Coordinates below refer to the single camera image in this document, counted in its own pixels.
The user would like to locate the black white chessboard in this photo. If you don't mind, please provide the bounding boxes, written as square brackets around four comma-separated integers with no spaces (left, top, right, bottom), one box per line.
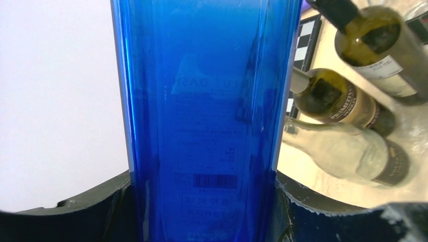
[286,15,324,119]

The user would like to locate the blue square bottle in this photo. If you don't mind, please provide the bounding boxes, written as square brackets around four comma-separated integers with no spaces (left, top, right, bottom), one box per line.
[111,1,302,241]

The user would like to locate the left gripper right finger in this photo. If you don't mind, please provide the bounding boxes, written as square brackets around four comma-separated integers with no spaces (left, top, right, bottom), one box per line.
[274,172,427,241]

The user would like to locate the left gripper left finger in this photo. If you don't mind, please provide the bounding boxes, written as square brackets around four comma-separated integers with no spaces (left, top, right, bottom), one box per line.
[1,172,134,241]

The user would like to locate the green bottle grey neck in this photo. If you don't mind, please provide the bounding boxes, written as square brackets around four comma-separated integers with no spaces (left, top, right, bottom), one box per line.
[290,68,395,137]

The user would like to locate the clear empty wine bottle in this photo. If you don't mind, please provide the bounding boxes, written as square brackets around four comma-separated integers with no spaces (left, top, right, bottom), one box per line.
[282,117,410,187]

